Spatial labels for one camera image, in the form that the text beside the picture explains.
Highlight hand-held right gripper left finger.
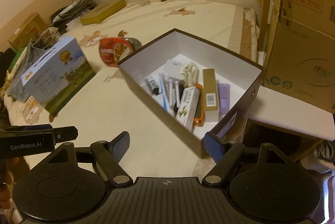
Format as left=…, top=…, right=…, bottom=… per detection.
left=44, top=131, right=133, bottom=186

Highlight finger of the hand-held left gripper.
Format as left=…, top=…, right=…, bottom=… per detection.
left=52, top=126, right=78, bottom=141
left=0, top=124, right=54, bottom=133

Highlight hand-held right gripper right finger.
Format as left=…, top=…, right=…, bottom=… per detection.
left=202, top=132, right=292, bottom=186

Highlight orange utility knife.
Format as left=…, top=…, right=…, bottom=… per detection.
left=192, top=83, right=205, bottom=126

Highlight white ointment box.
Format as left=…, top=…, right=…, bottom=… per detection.
left=175, top=86, right=201, bottom=126

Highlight purple tube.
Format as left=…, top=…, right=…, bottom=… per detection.
left=218, top=83, right=231, bottom=115

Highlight long gold box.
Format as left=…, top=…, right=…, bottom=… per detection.
left=202, top=68, right=220, bottom=112

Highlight small brown spray bottle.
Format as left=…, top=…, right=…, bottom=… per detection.
left=145, top=76, right=160, bottom=96

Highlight clear plastic case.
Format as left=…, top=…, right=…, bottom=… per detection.
left=182, top=62, right=202, bottom=87

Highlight brown shoe box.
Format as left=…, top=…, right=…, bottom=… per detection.
left=117, top=28, right=265, bottom=159

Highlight white router with antennas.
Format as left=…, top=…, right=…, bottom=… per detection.
left=160, top=59, right=184, bottom=116

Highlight person's left hand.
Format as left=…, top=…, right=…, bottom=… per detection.
left=0, top=157, right=19, bottom=211

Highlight cream printed bed sheet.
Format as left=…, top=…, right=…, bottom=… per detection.
left=4, top=0, right=262, bottom=180

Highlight grey mesh bag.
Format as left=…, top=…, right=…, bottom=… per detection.
left=5, top=44, right=50, bottom=103

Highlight blue milk carton box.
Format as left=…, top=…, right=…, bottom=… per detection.
left=21, top=36, right=96, bottom=115

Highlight green and white packet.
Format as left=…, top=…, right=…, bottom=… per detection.
left=8, top=49, right=29, bottom=75

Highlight white wooden chair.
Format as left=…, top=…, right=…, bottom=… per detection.
left=246, top=0, right=335, bottom=162

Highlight red instant rice bowl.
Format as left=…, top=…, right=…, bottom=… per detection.
left=99, top=36, right=142, bottom=68

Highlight small brown cardboard box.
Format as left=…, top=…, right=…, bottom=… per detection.
left=8, top=13, right=49, bottom=52

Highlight patterned shoe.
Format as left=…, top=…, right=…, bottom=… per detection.
left=313, top=139, right=335, bottom=164

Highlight pile of black bags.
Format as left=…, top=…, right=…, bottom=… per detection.
left=50, top=0, right=97, bottom=31

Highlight beige wooden headboard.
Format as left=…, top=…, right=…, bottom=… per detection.
left=0, top=0, right=74, bottom=39

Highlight flat olive box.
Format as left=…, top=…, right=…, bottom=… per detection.
left=80, top=0, right=126, bottom=26

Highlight large printed cardboard box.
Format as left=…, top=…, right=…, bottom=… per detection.
left=262, top=0, right=335, bottom=113

